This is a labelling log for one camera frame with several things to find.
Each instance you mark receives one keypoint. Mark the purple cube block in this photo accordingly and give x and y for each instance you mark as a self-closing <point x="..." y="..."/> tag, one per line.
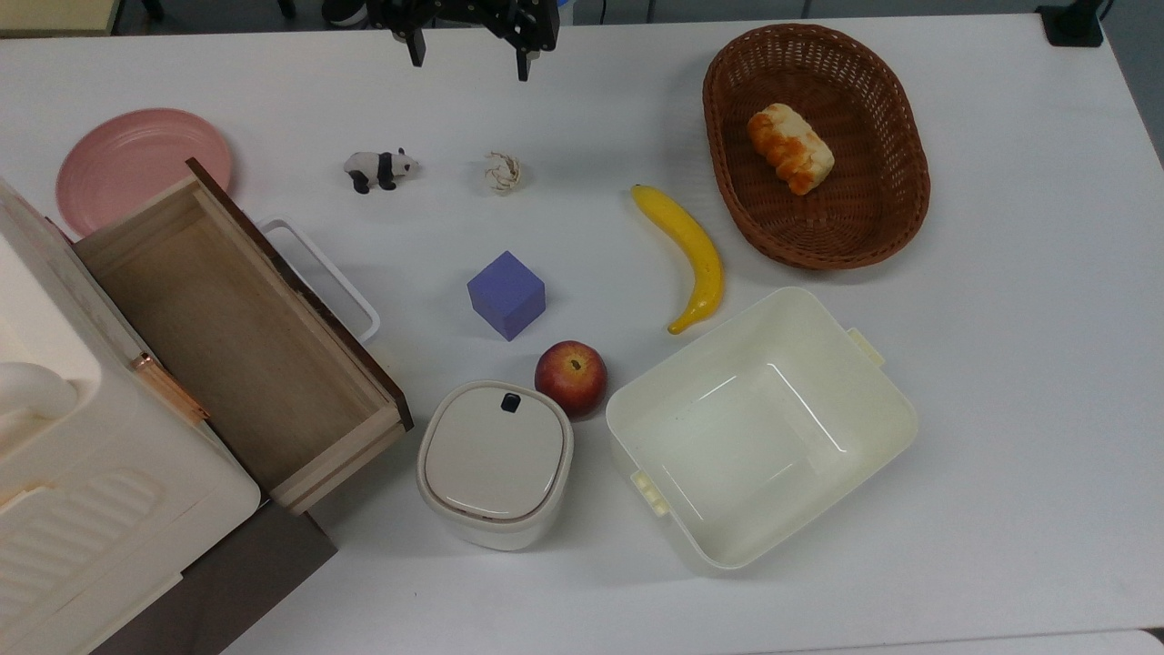
<point x="506" y="296"/>

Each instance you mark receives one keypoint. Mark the yellow toy banana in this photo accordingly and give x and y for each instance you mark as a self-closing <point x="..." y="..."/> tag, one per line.
<point x="693" y="246"/>

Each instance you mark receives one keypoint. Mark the toy bread loaf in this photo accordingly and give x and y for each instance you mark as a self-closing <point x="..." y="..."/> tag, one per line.
<point x="789" y="147"/>

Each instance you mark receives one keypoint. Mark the black camera stand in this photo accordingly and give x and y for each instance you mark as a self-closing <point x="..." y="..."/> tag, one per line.
<point x="1073" y="25"/>

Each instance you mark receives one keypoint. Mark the open wooden drawer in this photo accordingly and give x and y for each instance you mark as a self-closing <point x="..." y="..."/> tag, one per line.
<point x="236" y="337"/>

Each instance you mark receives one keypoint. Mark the brown wicker basket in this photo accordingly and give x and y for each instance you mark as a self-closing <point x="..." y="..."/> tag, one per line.
<point x="864" y="218"/>

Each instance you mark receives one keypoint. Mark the cream plastic storage box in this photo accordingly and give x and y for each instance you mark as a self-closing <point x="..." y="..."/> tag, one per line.
<point x="100" y="491"/>

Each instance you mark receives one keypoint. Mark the crumpled paper ball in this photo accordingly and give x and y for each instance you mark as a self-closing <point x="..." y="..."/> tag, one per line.
<point x="503" y="172"/>

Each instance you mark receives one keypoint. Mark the panda toy figure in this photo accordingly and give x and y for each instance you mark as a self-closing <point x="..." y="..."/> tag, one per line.
<point x="377" y="169"/>

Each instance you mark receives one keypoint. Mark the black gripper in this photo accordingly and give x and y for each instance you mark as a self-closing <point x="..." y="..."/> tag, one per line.
<point x="473" y="13"/>

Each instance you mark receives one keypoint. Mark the cream plastic bin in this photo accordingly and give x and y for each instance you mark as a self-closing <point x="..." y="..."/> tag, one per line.
<point x="759" y="428"/>

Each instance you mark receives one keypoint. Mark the pink plate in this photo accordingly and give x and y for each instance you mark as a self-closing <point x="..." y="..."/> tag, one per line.
<point x="127" y="164"/>

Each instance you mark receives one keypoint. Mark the copper latch strip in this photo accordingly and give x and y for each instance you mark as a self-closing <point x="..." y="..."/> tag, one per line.
<point x="170" y="389"/>

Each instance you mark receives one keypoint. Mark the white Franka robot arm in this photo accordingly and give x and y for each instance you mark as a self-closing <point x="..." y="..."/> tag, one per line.
<point x="344" y="11"/>

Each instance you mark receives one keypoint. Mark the dark wood cabinet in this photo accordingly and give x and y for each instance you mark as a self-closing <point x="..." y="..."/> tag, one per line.
<point x="236" y="573"/>

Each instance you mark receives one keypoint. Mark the red toy apple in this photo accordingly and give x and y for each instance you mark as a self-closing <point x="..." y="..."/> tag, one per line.
<point x="571" y="377"/>

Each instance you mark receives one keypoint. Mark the small cream lidded trash can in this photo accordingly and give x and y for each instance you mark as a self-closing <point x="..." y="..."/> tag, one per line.
<point x="494" y="462"/>

